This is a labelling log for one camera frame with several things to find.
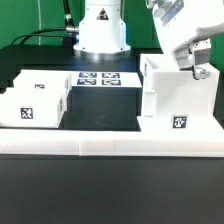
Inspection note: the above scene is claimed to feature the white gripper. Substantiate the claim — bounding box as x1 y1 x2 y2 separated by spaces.
145 0 224 80

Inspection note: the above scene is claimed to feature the white drawer cabinet box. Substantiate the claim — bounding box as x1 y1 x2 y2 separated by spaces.
138 54 222 132

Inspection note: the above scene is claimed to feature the white front drawer tray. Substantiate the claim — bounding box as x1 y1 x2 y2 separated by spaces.
0 89 67 128

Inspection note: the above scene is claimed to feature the white drawer tray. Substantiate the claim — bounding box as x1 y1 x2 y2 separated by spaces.
12 69 73 112
0 89 67 128

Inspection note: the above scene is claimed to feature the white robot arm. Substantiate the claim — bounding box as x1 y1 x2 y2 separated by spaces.
74 0 224 80

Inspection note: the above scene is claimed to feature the white rear drawer tray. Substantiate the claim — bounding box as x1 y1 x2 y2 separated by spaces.
12 69 73 112

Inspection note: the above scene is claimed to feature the white marker tag sheet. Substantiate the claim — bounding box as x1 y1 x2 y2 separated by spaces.
71 71 142 88

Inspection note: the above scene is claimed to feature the white foam L-shaped fence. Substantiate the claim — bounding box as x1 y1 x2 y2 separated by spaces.
0 128 224 158

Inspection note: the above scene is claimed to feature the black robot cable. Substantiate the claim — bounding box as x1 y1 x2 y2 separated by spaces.
10 0 80 46

